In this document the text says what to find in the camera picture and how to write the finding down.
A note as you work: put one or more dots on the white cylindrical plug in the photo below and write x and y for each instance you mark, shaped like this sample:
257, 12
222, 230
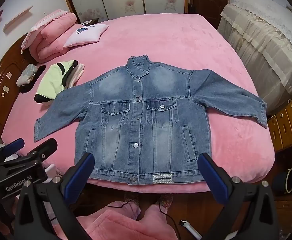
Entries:
189, 228

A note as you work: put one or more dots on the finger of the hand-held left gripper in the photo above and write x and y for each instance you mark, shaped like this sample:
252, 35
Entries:
44, 148
16, 144

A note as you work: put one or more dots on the wooden headboard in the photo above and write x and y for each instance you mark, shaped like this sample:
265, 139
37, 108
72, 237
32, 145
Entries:
1, 80

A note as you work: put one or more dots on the person's pink pyjama legs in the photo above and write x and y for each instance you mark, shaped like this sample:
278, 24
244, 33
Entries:
116, 225

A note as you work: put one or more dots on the dark tape roll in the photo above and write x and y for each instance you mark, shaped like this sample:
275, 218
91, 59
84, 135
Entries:
280, 181

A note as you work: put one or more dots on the folded pink quilt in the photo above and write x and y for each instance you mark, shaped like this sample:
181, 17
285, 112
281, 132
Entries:
53, 37

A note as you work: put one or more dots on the pink wall shelf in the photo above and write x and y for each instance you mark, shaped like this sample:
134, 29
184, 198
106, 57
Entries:
17, 18

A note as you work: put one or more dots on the white printed pillow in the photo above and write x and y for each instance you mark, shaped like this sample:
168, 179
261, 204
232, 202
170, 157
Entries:
86, 34

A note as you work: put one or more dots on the person's patterned slipper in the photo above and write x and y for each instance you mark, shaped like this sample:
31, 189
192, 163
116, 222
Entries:
130, 197
164, 199

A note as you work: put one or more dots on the grey patterned sock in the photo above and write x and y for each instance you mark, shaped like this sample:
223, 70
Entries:
26, 76

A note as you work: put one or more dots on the low wooden cabinet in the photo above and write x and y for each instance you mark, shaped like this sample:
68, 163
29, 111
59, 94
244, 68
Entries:
289, 210

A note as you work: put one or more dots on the light green folded garment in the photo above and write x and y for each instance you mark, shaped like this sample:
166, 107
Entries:
52, 82

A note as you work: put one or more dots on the furniture with beige lace cover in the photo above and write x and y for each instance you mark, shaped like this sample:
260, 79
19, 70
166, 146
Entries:
265, 37

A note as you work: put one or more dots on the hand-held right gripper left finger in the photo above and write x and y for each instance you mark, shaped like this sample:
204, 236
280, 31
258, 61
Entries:
78, 175

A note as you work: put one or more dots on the wooden drawer cabinet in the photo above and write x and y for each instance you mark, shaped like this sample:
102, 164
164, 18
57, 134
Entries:
290, 122

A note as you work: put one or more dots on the blue denim jacket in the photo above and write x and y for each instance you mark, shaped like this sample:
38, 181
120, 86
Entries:
146, 130

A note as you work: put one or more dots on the bed with pink blanket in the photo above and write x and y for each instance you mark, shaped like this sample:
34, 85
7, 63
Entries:
185, 42

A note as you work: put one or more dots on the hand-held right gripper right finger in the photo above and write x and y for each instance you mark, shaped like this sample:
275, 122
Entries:
211, 178

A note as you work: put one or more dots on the folded pale pink clothes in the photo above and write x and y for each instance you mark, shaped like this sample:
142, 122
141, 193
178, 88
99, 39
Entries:
76, 76

